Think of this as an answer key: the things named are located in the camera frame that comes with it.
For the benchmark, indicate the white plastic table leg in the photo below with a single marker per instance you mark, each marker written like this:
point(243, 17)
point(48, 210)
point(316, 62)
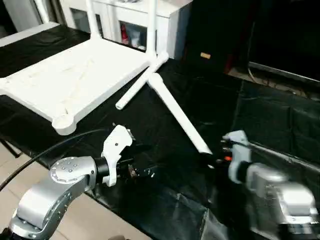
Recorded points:
point(151, 30)
point(93, 20)
point(177, 112)
point(141, 84)

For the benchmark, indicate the white plastic table top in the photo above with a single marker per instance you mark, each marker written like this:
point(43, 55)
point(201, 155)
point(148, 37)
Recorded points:
point(75, 75)

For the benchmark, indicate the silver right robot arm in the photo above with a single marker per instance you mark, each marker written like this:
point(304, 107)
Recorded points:
point(280, 195)

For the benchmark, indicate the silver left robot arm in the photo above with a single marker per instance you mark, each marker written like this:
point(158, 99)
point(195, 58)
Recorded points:
point(50, 195)

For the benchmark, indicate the black work mat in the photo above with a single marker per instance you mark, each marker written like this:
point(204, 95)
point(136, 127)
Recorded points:
point(200, 100)

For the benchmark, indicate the tan label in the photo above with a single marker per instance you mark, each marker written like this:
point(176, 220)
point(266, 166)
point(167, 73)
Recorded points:
point(205, 55)

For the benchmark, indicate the red bottle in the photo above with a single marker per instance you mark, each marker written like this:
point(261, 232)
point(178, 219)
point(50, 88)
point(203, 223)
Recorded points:
point(124, 34)

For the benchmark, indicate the white glass door cabinet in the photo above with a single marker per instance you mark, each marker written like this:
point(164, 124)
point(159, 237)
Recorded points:
point(170, 20)

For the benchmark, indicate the white side table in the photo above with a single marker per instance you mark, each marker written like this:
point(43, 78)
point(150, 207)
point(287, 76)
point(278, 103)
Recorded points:
point(25, 34)

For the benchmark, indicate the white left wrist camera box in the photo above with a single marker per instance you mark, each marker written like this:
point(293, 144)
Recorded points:
point(117, 145)

